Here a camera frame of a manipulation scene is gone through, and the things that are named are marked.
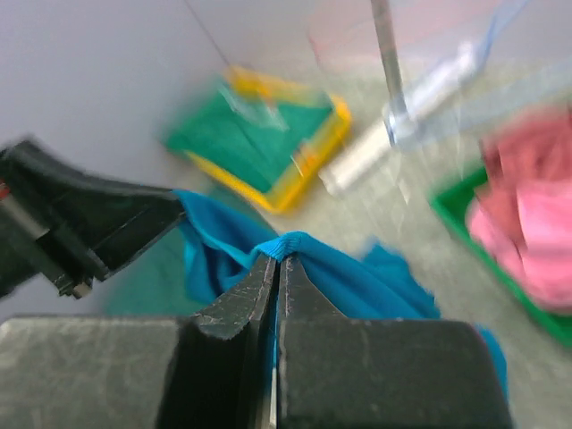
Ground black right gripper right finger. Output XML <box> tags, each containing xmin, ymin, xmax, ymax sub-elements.
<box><xmin>277</xmin><ymin>257</ymin><xmax>512</xmax><ymax>428</ymax></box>

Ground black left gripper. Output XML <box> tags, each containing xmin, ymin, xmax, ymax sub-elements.
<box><xmin>1</xmin><ymin>140</ymin><xmax>184</xmax><ymax>299</ymax></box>

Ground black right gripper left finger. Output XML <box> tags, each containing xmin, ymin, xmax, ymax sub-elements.
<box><xmin>1</xmin><ymin>257</ymin><xmax>276</xmax><ymax>428</ymax></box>

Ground teal blue t shirt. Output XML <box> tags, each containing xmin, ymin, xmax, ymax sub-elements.
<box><xmin>172</xmin><ymin>189</ymin><xmax>510</xmax><ymax>403</ymax></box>

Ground green printed t shirt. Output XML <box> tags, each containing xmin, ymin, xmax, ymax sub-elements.
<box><xmin>164</xmin><ymin>82</ymin><xmax>333</xmax><ymax>193</ymax></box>

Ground pink t shirt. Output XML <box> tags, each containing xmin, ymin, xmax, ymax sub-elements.
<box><xmin>466</xmin><ymin>181</ymin><xmax>571</xmax><ymax>315</ymax></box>

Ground maroon t shirt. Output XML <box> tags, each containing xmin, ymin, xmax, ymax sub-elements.
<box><xmin>475</xmin><ymin>110</ymin><xmax>571</xmax><ymax>247</ymax></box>

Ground dark green shorts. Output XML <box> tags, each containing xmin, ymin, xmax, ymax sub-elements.
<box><xmin>103</xmin><ymin>190</ymin><xmax>278</xmax><ymax>316</ymax></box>

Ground green plastic tray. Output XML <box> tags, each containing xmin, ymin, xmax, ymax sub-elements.
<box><xmin>428</xmin><ymin>163</ymin><xmax>571</xmax><ymax>348</ymax></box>

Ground yellow plastic tray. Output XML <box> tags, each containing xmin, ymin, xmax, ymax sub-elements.
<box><xmin>177</xmin><ymin>67</ymin><xmax>351</xmax><ymax>214</ymax></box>

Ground silver white clothes rack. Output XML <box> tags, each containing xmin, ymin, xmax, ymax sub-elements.
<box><xmin>317</xmin><ymin>0</ymin><xmax>572</xmax><ymax>198</ymax></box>

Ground pink wire hanger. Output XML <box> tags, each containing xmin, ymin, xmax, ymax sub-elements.
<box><xmin>306</xmin><ymin>2</ymin><xmax>446</xmax><ymax>69</ymax></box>

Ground blue wire hanger middle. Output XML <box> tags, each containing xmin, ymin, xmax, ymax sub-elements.
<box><xmin>475</xmin><ymin>0</ymin><xmax>530</xmax><ymax>71</ymax></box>

